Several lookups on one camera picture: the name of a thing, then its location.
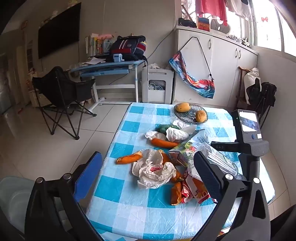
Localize colourful hanging bag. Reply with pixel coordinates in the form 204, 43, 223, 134
168, 36, 215, 100

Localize printed clear plastic wrapper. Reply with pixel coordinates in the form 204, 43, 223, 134
185, 128, 210, 145

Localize red snack wrapper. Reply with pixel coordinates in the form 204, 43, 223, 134
180, 177, 218, 205

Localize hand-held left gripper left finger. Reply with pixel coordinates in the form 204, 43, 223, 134
24, 151, 104, 241

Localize white plastic bag red print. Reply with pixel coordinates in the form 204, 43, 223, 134
132, 149, 177, 190

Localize orange peel piece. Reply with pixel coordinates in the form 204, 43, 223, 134
170, 169, 186, 183
170, 181, 184, 206

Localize orange picture box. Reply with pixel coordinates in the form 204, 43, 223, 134
196, 17, 210, 32

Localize clear plastic bag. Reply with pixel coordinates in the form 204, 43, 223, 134
187, 141, 242, 182

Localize row of books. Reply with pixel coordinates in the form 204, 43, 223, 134
85, 33, 114, 57

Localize large white tissue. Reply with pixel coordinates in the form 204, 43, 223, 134
166, 125, 197, 142

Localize black shoes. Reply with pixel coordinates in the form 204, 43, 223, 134
178, 18, 197, 29

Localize small pale shoes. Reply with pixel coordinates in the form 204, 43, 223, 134
229, 35, 251, 48

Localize black folded chair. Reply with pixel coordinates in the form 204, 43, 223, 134
245, 79, 277, 130

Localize dark striped backpack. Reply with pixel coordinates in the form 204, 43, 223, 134
109, 35, 148, 67

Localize black wall television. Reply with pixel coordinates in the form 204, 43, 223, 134
38, 2, 82, 59

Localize brownish orange mango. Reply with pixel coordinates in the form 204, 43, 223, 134
195, 110, 207, 122

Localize glass fruit plate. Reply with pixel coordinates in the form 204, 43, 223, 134
173, 103, 208, 124

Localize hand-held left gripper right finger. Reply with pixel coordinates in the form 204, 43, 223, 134
192, 151, 271, 241

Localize blue checkered tablecloth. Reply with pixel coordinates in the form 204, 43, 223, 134
85, 102, 275, 240

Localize dark wooden chair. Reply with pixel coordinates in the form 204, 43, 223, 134
235, 66, 255, 109

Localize white low drawer cabinet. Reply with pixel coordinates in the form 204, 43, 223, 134
29, 89, 55, 107

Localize pale green plastic chair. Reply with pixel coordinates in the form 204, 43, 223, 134
0, 176, 63, 234

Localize white hanging garment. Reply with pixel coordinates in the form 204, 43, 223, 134
225, 0, 252, 20

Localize black folding camping chair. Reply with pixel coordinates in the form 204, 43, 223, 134
32, 66, 97, 140

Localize blue study desk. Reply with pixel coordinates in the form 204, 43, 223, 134
69, 59, 145, 107

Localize red hanging garment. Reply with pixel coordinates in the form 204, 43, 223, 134
195, 0, 228, 27

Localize loose white papers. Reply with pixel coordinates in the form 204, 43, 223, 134
80, 57, 107, 66

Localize white sack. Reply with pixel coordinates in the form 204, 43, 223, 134
243, 67, 262, 93

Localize green red juice carton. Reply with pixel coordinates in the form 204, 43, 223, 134
168, 141, 200, 168

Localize orange carrot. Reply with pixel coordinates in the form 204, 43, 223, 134
151, 138, 180, 149

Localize yellow mango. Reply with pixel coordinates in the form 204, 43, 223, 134
176, 103, 191, 113

